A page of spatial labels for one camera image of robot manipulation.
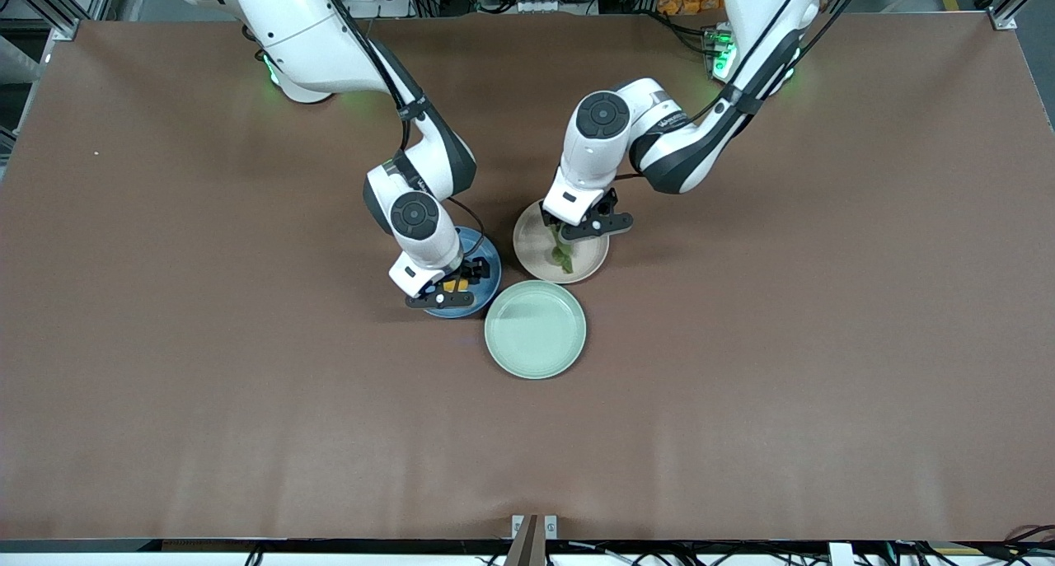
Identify aluminium frame profile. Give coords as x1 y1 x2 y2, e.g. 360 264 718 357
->
0 0 124 41
987 0 1055 31

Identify small silver metal bracket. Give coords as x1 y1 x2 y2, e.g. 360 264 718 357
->
511 514 559 540

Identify beige plate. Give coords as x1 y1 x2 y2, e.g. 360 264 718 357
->
513 199 611 285

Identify green lettuce leaf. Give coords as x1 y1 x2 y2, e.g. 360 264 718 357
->
551 224 575 274

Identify blue plate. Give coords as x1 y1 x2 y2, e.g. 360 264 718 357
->
422 226 503 319

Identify grey vertical pole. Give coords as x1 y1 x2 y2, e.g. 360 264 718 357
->
504 514 546 566

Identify table cover sheet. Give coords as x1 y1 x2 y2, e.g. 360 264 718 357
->
0 12 1055 542

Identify pale green plate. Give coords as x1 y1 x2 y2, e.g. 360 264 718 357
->
484 280 588 380

